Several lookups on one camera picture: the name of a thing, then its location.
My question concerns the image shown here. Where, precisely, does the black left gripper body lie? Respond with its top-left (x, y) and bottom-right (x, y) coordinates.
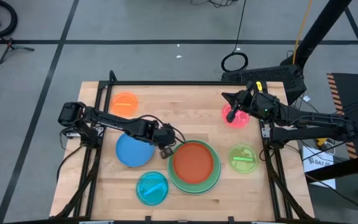
top-left (153, 122), bottom-right (178, 148)

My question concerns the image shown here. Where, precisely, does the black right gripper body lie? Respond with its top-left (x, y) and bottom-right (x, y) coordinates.
top-left (226, 82), bottom-right (262, 123)

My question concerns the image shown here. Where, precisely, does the pink transparent plastic plate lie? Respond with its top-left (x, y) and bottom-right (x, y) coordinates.
top-left (221, 103), bottom-right (250, 129)

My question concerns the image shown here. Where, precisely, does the red opaque plastic plate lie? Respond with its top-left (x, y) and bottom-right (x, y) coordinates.
top-left (172, 142), bottom-right (214, 185)

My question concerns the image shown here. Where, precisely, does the blue opaque plastic plate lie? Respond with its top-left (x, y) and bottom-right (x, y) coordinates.
top-left (115, 133), bottom-right (156, 168)

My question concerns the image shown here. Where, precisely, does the green opaque plastic plate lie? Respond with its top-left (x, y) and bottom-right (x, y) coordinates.
top-left (168, 139), bottom-right (222, 194)

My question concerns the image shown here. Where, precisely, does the orange transparent plastic plate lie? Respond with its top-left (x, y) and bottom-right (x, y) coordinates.
top-left (109, 91), bottom-right (139, 118)

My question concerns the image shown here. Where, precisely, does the lime transparent plastic plate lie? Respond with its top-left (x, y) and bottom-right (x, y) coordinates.
top-left (227, 144), bottom-right (259, 174)

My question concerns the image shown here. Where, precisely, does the teal transparent plastic plate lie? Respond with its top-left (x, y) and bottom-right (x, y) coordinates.
top-left (135, 170), bottom-right (170, 207)

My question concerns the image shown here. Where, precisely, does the white paper sign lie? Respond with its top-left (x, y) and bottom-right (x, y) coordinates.
top-left (301, 145), bottom-right (337, 190)

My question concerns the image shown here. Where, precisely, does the yellow plug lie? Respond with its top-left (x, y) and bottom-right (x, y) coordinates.
top-left (314, 136), bottom-right (329, 147)

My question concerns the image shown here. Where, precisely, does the black stand pole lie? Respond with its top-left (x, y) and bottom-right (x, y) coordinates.
top-left (280, 0), bottom-right (352, 68)

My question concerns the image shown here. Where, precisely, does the black stand beam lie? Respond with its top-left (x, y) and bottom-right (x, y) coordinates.
top-left (305, 151), bottom-right (358, 184)

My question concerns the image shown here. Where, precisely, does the black hazard-striped platform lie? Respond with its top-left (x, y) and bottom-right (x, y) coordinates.
top-left (326, 72), bottom-right (358, 162)

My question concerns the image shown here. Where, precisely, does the small black tripod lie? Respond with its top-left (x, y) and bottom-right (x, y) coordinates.
top-left (0, 37), bottom-right (35, 65)

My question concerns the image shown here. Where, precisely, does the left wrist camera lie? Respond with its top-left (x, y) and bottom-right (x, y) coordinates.
top-left (159, 145), bottom-right (175, 160)

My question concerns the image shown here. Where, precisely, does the black coiled cable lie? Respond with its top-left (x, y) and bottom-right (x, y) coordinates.
top-left (221, 0), bottom-right (249, 73)

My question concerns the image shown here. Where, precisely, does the black metal table frame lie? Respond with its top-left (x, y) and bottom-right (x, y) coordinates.
top-left (48, 70), bottom-right (316, 224)

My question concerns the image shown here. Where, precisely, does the black cable bundle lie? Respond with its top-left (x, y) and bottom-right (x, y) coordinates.
top-left (190, 0), bottom-right (239, 9)

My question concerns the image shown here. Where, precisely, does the yellow cable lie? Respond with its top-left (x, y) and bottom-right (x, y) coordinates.
top-left (292, 0), bottom-right (313, 65)

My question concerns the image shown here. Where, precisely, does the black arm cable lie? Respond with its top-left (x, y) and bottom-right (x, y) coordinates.
top-left (56, 144), bottom-right (85, 184)

